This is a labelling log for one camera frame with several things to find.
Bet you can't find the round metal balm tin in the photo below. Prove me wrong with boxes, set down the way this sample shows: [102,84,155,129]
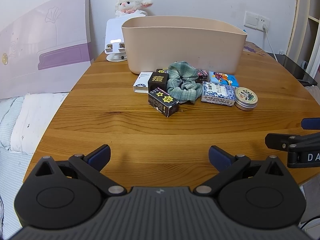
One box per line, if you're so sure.
[234,87,258,111]

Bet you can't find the blue white porcelain pattern box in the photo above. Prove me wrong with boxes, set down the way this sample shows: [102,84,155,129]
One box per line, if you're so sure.
[201,82,235,106]

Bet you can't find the blue cartoon tissue pack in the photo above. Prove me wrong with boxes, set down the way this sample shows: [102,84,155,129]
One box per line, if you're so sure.
[208,72,239,87]

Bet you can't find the green plaid scrunchie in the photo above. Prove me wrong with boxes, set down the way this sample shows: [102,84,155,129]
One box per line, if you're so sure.
[167,61,203,103]

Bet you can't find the black box yellow stars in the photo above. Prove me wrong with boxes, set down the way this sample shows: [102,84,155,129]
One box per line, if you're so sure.
[148,88,179,118]

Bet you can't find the white small box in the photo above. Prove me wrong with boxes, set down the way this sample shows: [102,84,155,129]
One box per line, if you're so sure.
[133,72,152,93]

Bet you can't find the black cube gold character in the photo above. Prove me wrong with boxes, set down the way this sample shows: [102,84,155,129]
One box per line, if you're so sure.
[148,72,168,92]

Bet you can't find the cartoon pencil lead box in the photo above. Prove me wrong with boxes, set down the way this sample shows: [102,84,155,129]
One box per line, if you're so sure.
[156,68,169,74]

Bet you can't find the black side table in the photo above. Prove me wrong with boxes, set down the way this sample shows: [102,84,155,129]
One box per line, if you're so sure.
[276,54,318,87]

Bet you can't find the light blue bed sheet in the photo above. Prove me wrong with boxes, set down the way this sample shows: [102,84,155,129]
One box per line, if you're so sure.
[1,97,32,239]

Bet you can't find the white pillow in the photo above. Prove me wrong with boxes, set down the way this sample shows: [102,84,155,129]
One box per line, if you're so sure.
[10,93,68,155]

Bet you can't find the small dark red box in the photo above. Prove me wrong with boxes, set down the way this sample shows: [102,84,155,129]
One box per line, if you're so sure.
[196,69,208,83]

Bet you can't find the pink purple headboard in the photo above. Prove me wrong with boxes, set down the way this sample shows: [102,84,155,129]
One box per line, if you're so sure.
[1,0,93,99]

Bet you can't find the white phone stand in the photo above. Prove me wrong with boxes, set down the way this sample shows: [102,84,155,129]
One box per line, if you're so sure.
[104,14,145,62]

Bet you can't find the beige plastic storage bin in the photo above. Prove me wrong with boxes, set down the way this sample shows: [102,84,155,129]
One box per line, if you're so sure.
[121,16,247,74]

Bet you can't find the white plush lamb toy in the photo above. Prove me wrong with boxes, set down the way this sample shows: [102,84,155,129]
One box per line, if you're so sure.
[115,0,153,16]

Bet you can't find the white shelf frame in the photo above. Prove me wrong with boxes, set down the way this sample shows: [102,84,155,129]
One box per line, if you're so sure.
[286,0,319,82]

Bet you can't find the white power cable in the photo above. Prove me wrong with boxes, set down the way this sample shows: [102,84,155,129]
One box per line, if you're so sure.
[261,23,279,62]

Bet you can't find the white wall switch socket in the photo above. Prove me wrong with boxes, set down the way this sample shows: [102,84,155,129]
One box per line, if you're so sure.
[244,11,270,32]

